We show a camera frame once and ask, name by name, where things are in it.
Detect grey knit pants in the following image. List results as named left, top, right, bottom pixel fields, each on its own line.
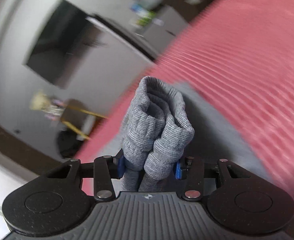
left=94, top=76, right=273, bottom=192

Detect grey cabinet with round knob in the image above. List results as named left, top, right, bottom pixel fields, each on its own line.
left=136, top=5, right=188, bottom=54

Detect cream flower bouquet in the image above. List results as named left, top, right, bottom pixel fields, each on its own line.
left=29, top=90, right=60, bottom=116

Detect round white side table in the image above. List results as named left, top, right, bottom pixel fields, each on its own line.
left=59, top=99, right=108, bottom=140

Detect green plant in pot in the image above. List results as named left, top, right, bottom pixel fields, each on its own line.
left=134, top=11, right=156, bottom=28

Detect black wall television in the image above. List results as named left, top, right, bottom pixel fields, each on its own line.
left=26, top=0, right=104, bottom=89

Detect pink ribbed bed blanket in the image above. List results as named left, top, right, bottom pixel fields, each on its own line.
left=74, top=0, right=294, bottom=205

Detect blue white box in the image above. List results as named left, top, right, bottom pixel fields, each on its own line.
left=130, top=3, right=151, bottom=17

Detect black bag on floor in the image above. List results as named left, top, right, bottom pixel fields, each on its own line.
left=56, top=129, right=84, bottom=158

